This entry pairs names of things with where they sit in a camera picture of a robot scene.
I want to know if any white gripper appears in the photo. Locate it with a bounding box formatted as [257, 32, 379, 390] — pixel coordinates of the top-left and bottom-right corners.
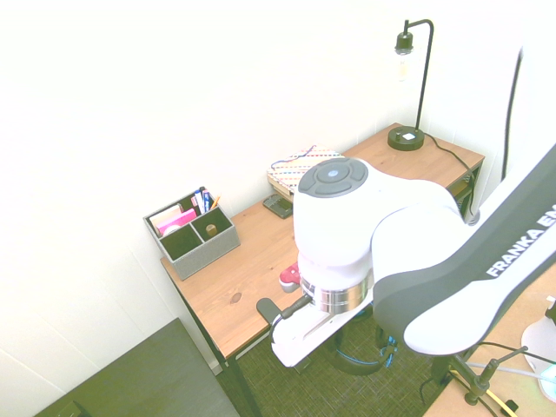
[270, 302, 362, 368]

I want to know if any black and blue headphone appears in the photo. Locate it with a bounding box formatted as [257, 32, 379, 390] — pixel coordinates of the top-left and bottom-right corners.
[333, 328, 400, 377]

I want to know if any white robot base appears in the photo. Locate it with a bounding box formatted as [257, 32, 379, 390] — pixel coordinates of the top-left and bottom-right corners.
[520, 295, 556, 403]

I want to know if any black headphone hanger clamp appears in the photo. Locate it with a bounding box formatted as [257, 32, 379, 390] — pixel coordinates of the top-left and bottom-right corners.
[255, 297, 312, 375]

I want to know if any grey desk organizer box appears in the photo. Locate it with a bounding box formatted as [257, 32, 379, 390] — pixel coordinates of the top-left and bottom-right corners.
[142, 187, 242, 281]

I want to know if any black calculator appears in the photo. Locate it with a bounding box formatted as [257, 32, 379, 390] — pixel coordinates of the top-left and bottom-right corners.
[261, 194, 297, 220]

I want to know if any pink sticky note pad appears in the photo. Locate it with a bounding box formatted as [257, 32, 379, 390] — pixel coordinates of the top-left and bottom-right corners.
[156, 208, 198, 238]

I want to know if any dark metal c-clamp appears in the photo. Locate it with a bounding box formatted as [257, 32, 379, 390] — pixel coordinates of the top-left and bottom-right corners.
[433, 354, 480, 393]

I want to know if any beige note pad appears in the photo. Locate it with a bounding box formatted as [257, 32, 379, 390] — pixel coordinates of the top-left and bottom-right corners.
[149, 204, 182, 235]

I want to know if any wooden under-desk shelf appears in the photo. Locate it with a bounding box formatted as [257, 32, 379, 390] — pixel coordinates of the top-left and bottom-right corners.
[448, 171, 475, 203]

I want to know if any black desk lamp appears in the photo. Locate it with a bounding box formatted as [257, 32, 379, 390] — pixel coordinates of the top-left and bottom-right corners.
[387, 18, 435, 153]

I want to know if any thin black cable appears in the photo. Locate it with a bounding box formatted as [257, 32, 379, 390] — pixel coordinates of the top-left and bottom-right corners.
[477, 341, 556, 367]

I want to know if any yellow strap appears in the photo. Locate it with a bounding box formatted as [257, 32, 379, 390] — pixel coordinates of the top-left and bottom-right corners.
[450, 368, 519, 417]

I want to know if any black lamp power cable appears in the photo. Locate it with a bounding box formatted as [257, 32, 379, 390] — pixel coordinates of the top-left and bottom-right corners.
[421, 131, 482, 221]

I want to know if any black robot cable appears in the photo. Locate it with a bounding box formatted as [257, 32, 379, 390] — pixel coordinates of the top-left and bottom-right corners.
[500, 44, 526, 182]

